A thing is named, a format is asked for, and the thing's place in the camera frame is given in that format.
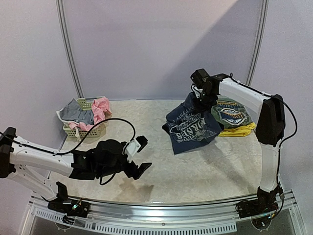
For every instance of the green printed folded t-shirt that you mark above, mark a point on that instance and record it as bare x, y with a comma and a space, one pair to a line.
230, 113

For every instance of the pink garment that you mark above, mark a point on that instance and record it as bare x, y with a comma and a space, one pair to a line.
100, 108

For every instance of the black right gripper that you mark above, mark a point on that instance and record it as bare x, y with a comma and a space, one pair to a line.
202, 105

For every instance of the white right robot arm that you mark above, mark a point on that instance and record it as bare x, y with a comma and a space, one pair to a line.
269, 111

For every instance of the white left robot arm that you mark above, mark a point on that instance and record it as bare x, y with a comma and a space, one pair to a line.
19, 157

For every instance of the aluminium frame post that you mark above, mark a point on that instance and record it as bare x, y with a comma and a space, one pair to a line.
258, 41
68, 49

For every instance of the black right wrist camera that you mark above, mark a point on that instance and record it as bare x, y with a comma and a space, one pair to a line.
199, 77

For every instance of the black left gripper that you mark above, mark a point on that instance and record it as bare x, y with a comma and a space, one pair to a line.
131, 172

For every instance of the left aluminium frame post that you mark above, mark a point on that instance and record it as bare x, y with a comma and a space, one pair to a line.
68, 49

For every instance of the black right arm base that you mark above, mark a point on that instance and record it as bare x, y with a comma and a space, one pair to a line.
266, 202

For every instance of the beige perforated laundry basket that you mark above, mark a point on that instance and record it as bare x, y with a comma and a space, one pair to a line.
95, 131

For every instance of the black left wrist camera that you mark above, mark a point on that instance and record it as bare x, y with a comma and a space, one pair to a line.
110, 151

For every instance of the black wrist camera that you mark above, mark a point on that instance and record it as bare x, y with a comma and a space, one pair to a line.
199, 77
110, 151

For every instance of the right aluminium frame post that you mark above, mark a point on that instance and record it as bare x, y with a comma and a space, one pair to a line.
258, 41

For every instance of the grey garment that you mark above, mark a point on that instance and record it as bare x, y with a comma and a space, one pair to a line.
73, 112

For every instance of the yellow folded t-shirt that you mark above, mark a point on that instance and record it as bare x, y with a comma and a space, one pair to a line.
241, 131

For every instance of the aluminium front rail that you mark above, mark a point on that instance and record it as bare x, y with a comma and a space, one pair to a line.
207, 218

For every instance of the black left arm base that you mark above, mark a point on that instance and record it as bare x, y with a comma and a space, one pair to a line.
70, 207

